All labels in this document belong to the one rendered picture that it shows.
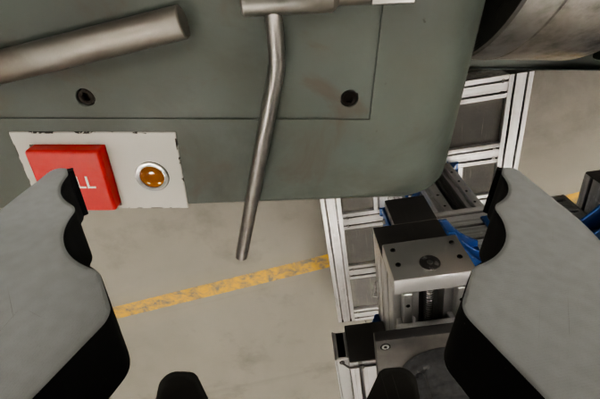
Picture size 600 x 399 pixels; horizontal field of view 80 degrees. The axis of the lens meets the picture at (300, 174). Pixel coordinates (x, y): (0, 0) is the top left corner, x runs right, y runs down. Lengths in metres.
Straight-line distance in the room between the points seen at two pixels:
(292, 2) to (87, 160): 0.21
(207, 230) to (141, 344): 1.10
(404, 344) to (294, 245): 1.42
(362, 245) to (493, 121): 0.79
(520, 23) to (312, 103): 0.20
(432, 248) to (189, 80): 0.52
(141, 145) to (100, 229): 1.88
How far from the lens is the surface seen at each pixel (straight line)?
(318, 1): 0.26
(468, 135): 1.62
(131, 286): 2.44
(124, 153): 0.34
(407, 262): 0.66
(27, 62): 0.32
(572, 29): 0.43
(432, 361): 0.70
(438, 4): 0.30
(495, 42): 0.41
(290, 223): 1.94
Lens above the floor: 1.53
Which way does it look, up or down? 60 degrees down
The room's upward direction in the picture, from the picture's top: 177 degrees clockwise
